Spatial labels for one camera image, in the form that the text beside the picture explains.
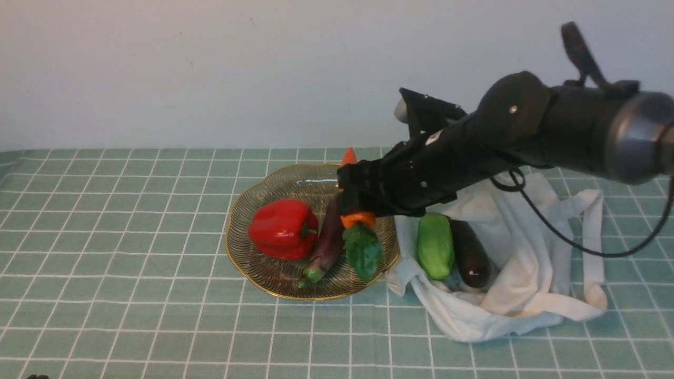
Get white cloth bag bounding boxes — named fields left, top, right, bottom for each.
left=386, top=180, right=608, bottom=342

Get black cable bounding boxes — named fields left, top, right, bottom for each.
left=490, top=167, right=674, bottom=258

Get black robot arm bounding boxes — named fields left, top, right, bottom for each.
left=338, top=72, right=672, bottom=217

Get red bell pepper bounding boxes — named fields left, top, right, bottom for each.
left=247, top=198, right=319, bottom=261

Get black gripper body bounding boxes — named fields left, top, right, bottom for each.
left=363, top=121, right=501, bottom=217

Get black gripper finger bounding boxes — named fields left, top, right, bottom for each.
left=337, top=162, right=377, bottom=216

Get orange carrot with leaves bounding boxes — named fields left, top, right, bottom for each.
left=338, top=191, right=383, bottom=282

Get purple eggplant on plate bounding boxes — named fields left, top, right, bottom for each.
left=297, top=195, right=344, bottom=288

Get green cucumber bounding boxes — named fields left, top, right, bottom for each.
left=417, top=213, right=455, bottom=281

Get green checkered tablecloth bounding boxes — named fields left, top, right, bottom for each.
left=1, top=148, right=672, bottom=378

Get dark eggplant in bag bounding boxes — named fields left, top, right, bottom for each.
left=449, top=219, right=492, bottom=290

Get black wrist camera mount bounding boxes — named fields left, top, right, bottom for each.
left=394, top=88, right=467, bottom=138

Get gold-rimmed glass plate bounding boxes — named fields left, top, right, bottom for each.
left=224, top=164, right=400, bottom=301

